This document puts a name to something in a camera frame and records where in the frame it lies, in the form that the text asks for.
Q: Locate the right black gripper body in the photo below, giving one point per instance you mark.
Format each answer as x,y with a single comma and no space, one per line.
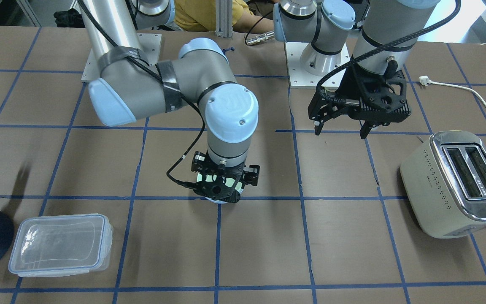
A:
252,175

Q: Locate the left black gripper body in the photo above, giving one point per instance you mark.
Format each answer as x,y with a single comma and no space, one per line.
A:
346,88

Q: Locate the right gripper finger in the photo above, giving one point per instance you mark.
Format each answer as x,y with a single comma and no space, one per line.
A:
199,163
251,175

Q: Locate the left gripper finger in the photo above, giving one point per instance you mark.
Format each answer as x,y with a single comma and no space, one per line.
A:
320,109
366,128

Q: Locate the green bowl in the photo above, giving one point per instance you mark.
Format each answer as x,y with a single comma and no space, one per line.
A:
214,185

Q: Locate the blue bowl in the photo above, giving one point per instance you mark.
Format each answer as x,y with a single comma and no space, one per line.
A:
232,199

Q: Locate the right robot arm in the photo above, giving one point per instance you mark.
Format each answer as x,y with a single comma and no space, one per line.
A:
131,87

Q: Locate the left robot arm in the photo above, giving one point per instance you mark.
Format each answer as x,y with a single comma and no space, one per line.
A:
388,33

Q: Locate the cream silver toaster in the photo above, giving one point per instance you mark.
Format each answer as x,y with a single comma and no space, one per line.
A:
445,180

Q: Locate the person in yellow shirt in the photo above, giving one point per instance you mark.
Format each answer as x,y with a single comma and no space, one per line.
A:
200,16

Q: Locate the clear plastic food container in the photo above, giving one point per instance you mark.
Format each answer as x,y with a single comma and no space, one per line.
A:
59,246

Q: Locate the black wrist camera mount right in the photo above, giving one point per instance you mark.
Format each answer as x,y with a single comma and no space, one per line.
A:
189,185

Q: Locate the aluminium frame post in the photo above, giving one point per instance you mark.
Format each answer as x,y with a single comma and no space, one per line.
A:
224,19

